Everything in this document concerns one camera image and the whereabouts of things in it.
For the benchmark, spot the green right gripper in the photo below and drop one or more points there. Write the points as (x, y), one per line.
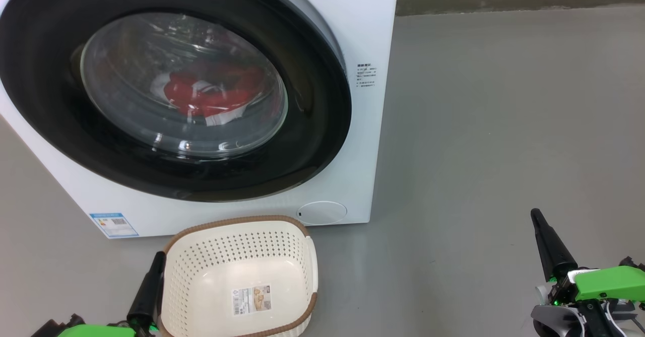
(609, 284)

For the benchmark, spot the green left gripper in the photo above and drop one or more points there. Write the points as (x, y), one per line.
(95, 332)

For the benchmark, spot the red and white garment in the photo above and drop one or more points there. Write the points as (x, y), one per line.
(201, 95)

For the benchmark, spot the round glass washer door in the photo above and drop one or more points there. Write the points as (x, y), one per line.
(312, 125)

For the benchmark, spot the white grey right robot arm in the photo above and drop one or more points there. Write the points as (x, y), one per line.
(554, 323)

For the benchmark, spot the cream perforated laundry basket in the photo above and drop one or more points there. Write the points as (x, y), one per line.
(227, 256)

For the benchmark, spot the printed label sticker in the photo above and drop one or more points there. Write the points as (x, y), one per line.
(251, 300)

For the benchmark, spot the white front-load washing machine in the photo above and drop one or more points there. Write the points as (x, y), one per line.
(363, 24)

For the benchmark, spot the blue energy label sticker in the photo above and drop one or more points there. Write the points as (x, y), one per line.
(114, 225)

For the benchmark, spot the round white filter cover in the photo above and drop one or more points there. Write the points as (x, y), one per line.
(322, 213)

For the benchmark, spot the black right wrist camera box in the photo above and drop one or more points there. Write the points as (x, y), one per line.
(633, 264)

